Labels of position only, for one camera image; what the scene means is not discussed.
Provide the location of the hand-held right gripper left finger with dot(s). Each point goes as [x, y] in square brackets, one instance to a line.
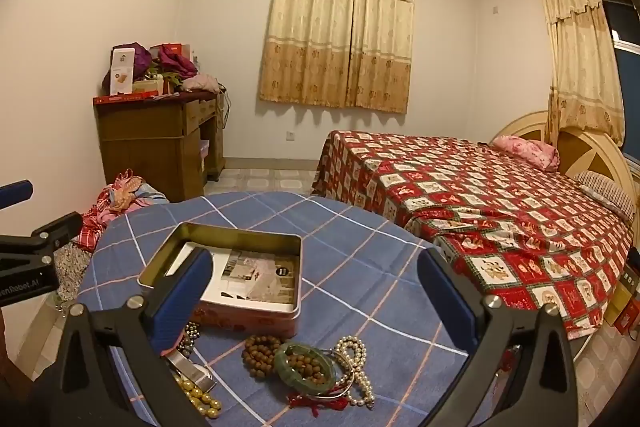
[184, 299]

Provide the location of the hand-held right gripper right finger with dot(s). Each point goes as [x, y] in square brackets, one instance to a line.
[446, 302]

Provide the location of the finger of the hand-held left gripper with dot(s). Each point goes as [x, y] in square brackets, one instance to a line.
[15, 194]
[55, 229]

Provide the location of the pink metal tin box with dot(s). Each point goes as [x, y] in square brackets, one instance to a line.
[250, 316]

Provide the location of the silver metal watch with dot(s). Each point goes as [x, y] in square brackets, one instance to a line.
[197, 374]

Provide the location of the green jade bangle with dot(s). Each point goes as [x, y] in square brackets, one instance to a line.
[283, 364]

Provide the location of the thin silver bangle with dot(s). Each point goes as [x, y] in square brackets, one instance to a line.
[327, 398]

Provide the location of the grey patterned cloth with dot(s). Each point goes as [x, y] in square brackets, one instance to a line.
[70, 272]

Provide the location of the printed paper sheet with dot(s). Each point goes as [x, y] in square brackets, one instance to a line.
[245, 279]

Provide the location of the pile of colourful clothes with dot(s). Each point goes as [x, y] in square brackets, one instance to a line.
[120, 199]

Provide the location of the red printed bedspread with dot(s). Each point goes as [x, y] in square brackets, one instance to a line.
[475, 207]

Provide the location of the blue plaid tablecloth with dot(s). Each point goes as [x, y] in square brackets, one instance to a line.
[350, 267]

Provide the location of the brown wooden desk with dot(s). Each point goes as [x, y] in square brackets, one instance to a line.
[145, 142]

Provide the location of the flat red box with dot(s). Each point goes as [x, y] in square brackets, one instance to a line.
[125, 98]

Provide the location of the white upright box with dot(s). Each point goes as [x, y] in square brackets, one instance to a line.
[122, 72]

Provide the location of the pink pillow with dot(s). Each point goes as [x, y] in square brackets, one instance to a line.
[530, 152]

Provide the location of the yellow cardboard box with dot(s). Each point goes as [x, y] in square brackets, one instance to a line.
[622, 302]

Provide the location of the purple bag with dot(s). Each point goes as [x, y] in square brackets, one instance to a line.
[142, 59]

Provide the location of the striped pillow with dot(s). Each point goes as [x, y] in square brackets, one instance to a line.
[605, 194]

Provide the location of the pink folded cloth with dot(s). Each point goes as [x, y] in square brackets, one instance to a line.
[200, 83]

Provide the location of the clothes on cabinet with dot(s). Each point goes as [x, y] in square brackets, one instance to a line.
[177, 62]

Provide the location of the cream wooden headboard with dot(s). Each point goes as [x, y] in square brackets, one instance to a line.
[595, 157]

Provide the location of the orange box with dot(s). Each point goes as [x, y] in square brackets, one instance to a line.
[171, 47]

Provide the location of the narrow beige patterned curtain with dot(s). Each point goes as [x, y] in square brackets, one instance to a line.
[580, 57]

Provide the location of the dark window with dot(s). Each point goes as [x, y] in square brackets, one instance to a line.
[627, 82]

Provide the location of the wide beige patterned curtain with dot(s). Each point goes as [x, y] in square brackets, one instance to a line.
[340, 22]

